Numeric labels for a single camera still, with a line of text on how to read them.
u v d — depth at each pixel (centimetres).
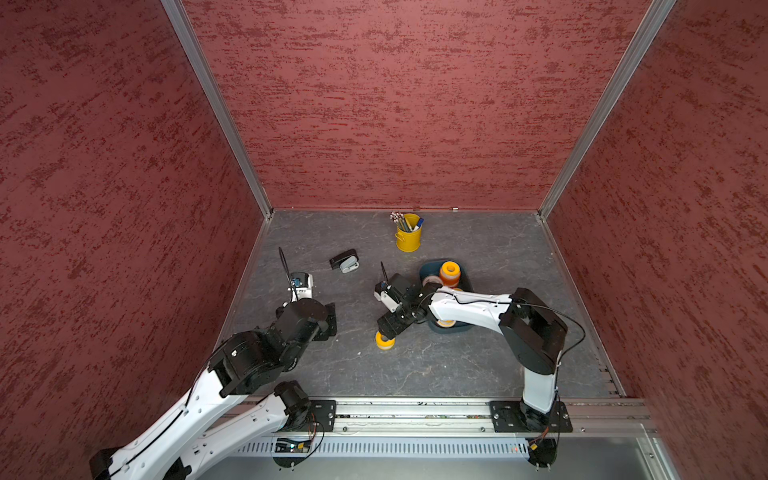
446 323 87
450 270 95
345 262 101
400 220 97
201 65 79
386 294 73
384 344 85
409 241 104
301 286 57
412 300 69
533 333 49
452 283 96
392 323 78
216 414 42
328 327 49
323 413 74
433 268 101
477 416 76
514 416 73
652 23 72
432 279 95
